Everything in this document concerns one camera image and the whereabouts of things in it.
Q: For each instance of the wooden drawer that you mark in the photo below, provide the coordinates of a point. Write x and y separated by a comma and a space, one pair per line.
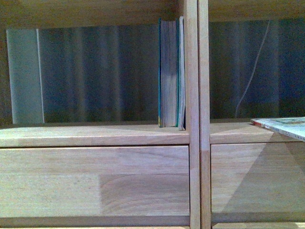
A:
94, 181
258, 178
105, 227
272, 225

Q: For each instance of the thick teal-covered book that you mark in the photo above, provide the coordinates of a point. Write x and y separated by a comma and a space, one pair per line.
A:
168, 74

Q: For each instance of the lower left wooden drawer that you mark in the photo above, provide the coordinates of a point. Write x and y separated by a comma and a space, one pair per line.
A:
105, 227

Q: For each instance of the white panel behind shelf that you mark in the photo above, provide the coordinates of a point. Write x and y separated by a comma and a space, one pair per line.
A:
25, 76

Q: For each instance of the upper right wooden drawer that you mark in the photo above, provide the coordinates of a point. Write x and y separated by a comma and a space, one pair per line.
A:
258, 178

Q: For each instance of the thin white book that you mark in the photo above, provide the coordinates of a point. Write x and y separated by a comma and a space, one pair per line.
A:
181, 75

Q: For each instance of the left wooden shelf unit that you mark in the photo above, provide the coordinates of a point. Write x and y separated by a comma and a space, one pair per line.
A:
28, 14

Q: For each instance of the lower right wooden drawer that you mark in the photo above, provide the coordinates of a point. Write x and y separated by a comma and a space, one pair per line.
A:
272, 225

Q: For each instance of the dark blue curtain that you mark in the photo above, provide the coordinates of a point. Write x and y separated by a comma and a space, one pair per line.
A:
110, 74

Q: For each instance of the right wooden shelf unit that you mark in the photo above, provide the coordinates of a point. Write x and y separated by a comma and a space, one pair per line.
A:
205, 131

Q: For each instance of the upper left wooden drawer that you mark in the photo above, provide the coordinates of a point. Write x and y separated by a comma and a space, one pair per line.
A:
94, 181

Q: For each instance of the wooden shelf unit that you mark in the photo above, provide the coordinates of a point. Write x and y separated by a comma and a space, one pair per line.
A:
205, 131
28, 14

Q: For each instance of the white Chinese storybook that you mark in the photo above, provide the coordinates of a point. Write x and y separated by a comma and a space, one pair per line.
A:
293, 127

